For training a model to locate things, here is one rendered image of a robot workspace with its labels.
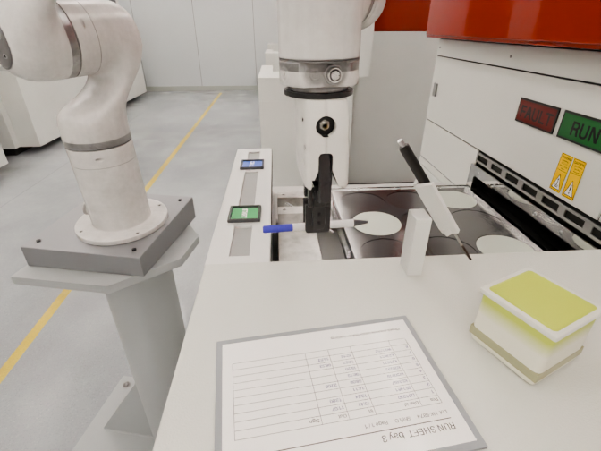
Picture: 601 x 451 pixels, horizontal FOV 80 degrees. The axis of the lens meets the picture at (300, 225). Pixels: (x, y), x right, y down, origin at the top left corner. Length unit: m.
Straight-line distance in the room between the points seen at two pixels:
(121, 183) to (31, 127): 4.21
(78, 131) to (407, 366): 0.65
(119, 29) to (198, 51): 7.93
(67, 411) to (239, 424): 1.43
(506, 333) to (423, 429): 0.12
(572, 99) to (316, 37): 0.55
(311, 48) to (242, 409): 0.33
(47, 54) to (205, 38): 7.98
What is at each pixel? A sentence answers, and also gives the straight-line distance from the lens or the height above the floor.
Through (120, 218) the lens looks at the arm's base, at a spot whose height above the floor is 0.91.
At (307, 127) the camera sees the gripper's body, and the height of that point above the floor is 1.16.
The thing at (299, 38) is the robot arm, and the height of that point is 1.24.
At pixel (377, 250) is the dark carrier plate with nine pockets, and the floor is 0.90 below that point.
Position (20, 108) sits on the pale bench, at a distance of 4.98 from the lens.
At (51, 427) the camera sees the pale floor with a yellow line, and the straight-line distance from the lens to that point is 1.72.
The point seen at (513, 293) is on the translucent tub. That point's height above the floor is 1.03.
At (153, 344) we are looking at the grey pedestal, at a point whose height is 0.56.
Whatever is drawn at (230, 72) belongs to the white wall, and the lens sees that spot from 8.63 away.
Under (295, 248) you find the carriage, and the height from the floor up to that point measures 0.88.
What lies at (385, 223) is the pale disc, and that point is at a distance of 0.76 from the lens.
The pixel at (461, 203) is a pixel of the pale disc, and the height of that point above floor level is 0.90.
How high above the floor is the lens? 1.25
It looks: 29 degrees down
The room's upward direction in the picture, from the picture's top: straight up
